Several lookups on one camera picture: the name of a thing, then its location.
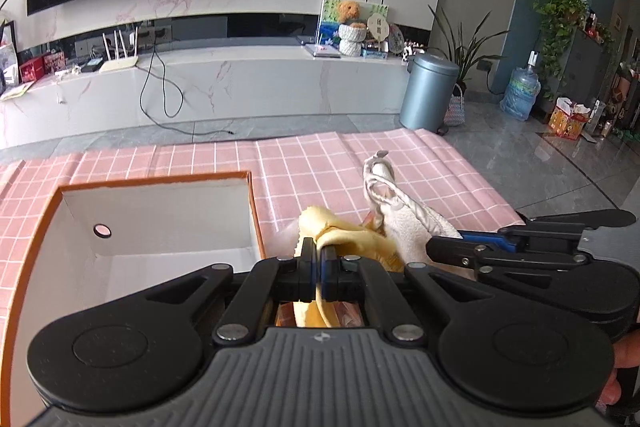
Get blue water jug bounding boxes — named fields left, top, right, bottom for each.
left=500, top=51, right=542, bottom=122

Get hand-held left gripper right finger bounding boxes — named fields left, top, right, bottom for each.
left=321, top=245, right=496, bottom=349

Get white corded towel pouch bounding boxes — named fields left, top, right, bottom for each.
left=361, top=150, right=463, bottom=269

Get grey cabinet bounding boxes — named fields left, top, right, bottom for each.
left=565, top=27, right=618, bottom=108

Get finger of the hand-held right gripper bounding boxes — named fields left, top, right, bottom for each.
left=459, top=210, right=601, bottom=254
left=426, top=236, right=590, bottom=304

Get white marble television bench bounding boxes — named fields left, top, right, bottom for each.
left=0, top=42, right=426, bottom=150

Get grey-blue metal trash can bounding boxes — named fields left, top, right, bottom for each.
left=399, top=53, right=461, bottom=134

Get trailing green plant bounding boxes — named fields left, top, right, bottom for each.
left=527, top=0, right=591, bottom=102

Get orange-rimmed white box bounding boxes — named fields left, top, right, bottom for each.
left=2, top=171, right=267, bottom=413

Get white router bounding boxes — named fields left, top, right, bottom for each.
left=98, top=27, right=138, bottom=74

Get brown teddy bear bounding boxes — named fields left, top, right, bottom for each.
left=335, top=0, right=366, bottom=30

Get decorative plate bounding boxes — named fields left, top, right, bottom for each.
left=387, top=23, right=405, bottom=56

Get long-leaf potted plant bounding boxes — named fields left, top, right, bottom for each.
left=427, top=4, right=508, bottom=95

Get pink checked tablecloth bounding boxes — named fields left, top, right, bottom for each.
left=0, top=128, right=526, bottom=358

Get red gift box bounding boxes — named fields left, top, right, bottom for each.
left=547, top=97, right=598, bottom=142

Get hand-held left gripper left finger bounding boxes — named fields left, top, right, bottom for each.
left=145, top=239, right=322, bottom=348

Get round paper fan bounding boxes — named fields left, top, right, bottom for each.
left=367, top=14, right=390, bottom=42

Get black cable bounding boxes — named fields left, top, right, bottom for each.
left=139, top=38, right=236, bottom=138

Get woven handbag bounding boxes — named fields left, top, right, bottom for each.
left=443, top=83, right=467, bottom=128

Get person's right hand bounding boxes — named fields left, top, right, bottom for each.
left=599, top=329, right=640, bottom=408

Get flat white book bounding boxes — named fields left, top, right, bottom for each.
left=298, top=36, right=342, bottom=58

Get yellow papers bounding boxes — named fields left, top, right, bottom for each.
left=0, top=81, right=36, bottom=102

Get yellow cloth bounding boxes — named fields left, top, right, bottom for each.
left=294, top=205, right=405, bottom=328

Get black picture frame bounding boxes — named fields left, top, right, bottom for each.
left=0, top=21, right=20, bottom=90

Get white woven pot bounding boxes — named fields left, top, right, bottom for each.
left=338, top=24, right=367, bottom=58

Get painted picture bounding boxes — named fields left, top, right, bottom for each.
left=318, top=0, right=391, bottom=52

